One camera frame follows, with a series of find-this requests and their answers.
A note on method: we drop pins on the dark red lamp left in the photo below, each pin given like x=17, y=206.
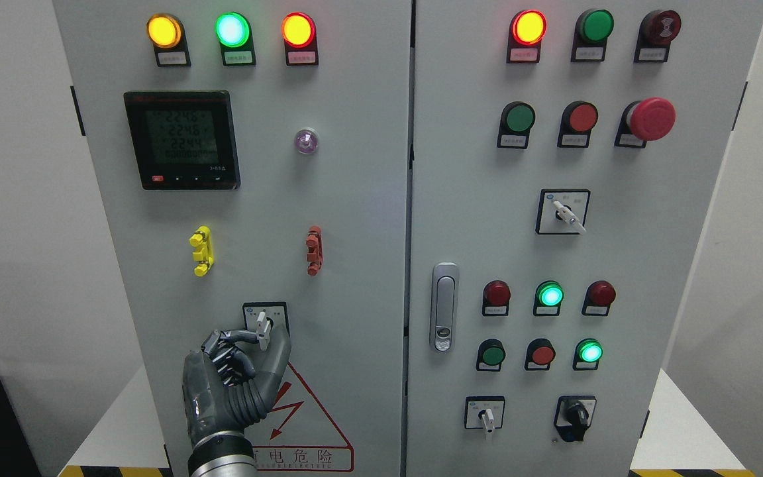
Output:
x=496, y=298

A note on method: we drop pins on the left grey cabinet door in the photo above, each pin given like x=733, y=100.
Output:
x=346, y=322

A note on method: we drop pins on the red electric hazard warning sticker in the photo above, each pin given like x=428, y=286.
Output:
x=299, y=435

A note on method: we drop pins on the right grey cabinet door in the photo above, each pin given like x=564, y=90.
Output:
x=475, y=205

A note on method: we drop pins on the dark red buzzer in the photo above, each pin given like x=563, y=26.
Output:
x=656, y=32

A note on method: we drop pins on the grey cabinet door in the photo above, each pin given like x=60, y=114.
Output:
x=346, y=322
x=475, y=205

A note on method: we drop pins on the white rotary switch lower right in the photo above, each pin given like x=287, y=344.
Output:
x=484, y=413

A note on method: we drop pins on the yellow indicator lamp top left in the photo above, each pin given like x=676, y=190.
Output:
x=167, y=35

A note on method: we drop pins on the grey robotic humanoid hand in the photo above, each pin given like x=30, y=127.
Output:
x=211, y=406

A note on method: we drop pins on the green push button upper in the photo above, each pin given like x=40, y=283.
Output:
x=515, y=125

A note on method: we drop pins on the red push button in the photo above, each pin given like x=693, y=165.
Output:
x=540, y=354
x=577, y=121

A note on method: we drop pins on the white rotary light switch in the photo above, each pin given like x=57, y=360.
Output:
x=262, y=317

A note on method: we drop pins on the red lit lamp right door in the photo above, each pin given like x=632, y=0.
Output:
x=525, y=37

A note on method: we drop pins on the black rotary selector knob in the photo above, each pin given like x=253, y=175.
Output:
x=573, y=415

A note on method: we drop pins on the red push button lower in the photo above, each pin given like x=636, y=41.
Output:
x=540, y=354

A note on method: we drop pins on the green push button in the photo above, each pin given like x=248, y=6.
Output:
x=515, y=125
x=490, y=356

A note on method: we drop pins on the red emergency stop mushroom button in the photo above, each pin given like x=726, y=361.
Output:
x=645, y=121

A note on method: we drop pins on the green lit button lower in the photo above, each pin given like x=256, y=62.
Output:
x=587, y=355

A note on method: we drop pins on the dark red lamp right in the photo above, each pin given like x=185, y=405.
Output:
x=599, y=298

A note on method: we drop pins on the red push button upper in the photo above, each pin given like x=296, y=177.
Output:
x=577, y=121

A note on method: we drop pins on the green lit indicator lamp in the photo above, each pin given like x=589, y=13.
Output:
x=234, y=33

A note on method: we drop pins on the clear small light bulb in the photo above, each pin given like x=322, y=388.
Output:
x=306, y=141

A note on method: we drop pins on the dark green indicator lamp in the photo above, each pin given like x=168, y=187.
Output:
x=591, y=32

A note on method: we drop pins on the red ringed lit indicator lamp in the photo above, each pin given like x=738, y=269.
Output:
x=298, y=32

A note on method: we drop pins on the silver door lock handle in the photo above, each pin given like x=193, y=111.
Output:
x=445, y=277

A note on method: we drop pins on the green lit lamp middle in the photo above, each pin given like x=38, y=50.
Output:
x=548, y=297

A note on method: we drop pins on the green push button lower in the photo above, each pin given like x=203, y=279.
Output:
x=490, y=356

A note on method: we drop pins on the white rotary switch right upper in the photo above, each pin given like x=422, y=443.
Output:
x=562, y=211

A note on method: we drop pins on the black digital power meter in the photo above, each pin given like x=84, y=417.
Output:
x=183, y=140

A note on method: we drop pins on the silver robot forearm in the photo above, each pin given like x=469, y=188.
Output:
x=226, y=453

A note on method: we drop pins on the dark red lamp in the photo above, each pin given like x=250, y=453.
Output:
x=496, y=298
x=599, y=298

